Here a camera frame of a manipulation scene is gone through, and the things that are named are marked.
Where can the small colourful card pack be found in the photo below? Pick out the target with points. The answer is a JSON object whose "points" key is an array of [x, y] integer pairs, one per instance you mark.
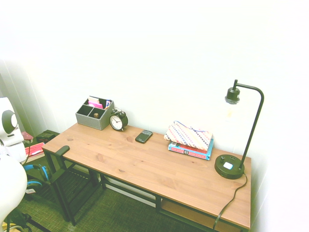
{"points": [[108, 104]]}

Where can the grey fabric desk organizer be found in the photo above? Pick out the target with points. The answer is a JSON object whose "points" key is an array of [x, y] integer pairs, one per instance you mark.
{"points": [[93, 122]]}

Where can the wooden desk with black frame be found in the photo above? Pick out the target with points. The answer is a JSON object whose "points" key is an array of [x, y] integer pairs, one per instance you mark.
{"points": [[158, 203]]}

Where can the blue cover book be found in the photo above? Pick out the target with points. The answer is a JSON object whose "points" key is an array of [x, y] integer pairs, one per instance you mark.
{"points": [[193, 153]]}

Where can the red cover book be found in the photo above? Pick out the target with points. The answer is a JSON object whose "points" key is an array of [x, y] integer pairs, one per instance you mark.
{"points": [[183, 146]]}

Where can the small dark box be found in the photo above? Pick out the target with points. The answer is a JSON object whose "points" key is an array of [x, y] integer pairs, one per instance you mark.
{"points": [[46, 137]]}

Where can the black desk lamp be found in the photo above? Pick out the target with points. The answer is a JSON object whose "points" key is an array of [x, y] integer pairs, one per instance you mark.
{"points": [[228, 168]]}

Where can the black chair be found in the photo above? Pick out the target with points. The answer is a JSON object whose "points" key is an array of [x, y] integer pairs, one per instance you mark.
{"points": [[72, 183]]}

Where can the red and blue book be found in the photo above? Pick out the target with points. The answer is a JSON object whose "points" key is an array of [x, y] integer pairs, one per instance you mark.
{"points": [[36, 149]]}

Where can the black smartphone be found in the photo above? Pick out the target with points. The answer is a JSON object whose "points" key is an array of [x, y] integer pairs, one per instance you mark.
{"points": [[143, 137]]}

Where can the pink sticky notes pad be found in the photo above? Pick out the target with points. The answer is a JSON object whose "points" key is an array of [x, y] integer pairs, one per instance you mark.
{"points": [[94, 104]]}

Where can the black and blue headphone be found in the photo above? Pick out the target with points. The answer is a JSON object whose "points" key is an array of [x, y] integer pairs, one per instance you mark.
{"points": [[44, 172]]}

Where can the black headphone hook bracket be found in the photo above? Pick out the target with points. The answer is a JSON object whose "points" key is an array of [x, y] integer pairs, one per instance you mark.
{"points": [[63, 149]]}

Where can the striped patterned fabric pouch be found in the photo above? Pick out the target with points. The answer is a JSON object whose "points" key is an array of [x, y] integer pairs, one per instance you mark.
{"points": [[188, 136]]}

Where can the black twin-bell alarm clock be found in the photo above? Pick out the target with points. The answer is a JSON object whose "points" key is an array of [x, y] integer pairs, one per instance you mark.
{"points": [[117, 121]]}

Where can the clear glass light bulb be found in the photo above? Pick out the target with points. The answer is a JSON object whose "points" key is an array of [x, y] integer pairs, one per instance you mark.
{"points": [[229, 112]]}

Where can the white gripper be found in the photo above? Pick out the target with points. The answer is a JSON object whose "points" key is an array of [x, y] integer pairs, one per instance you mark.
{"points": [[20, 152]]}

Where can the small wooden block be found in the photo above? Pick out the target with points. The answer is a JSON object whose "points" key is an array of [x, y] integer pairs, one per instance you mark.
{"points": [[96, 115]]}

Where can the black bag on floor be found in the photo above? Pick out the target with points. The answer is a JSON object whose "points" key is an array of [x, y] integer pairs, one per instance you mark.
{"points": [[18, 218]]}

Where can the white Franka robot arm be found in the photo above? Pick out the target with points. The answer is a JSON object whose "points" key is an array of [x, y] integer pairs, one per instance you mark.
{"points": [[12, 183]]}

